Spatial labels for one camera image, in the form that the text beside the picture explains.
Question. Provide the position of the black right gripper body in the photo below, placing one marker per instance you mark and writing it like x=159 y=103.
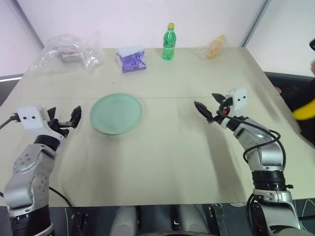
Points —
x=222 y=110

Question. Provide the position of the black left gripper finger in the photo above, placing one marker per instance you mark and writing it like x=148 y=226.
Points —
x=76 y=116
x=52 y=113

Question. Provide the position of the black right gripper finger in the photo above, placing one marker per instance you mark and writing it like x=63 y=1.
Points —
x=203 y=110
x=219 y=97

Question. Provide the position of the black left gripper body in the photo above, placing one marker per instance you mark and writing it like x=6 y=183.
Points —
x=60 y=125

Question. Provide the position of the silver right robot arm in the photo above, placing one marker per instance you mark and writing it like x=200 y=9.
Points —
x=268 y=155

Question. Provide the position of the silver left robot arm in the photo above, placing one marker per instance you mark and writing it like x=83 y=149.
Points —
x=24 y=162

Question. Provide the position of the pale green round plate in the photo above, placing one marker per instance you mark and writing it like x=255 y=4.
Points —
x=115 y=114

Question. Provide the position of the clear bag with yellow food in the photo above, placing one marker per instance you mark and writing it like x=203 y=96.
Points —
x=214 y=49

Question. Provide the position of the small grey red packet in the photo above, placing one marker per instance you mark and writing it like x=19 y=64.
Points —
x=70 y=56

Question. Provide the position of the beige table cloth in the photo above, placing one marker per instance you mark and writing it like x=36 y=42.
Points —
x=167 y=159

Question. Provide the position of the crumpled clear plastic bag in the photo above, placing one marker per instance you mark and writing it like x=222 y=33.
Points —
x=86 y=54

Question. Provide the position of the green plastic soda bottle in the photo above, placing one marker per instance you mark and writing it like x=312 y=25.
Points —
x=169 y=44

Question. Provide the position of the purple white tissue pack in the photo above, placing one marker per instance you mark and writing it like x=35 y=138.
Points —
x=133 y=61

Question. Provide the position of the yellow banana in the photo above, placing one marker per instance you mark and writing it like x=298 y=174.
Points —
x=306 y=111

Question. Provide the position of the person in black clothes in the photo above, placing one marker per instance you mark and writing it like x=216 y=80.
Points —
x=305 y=93

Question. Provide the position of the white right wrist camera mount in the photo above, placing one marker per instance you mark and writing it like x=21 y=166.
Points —
x=238 y=99

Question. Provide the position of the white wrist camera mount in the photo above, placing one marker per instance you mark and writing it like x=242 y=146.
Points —
x=30 y=119
x=238 y=99

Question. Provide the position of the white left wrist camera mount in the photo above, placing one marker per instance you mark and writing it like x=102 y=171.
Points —
x=30 y=119

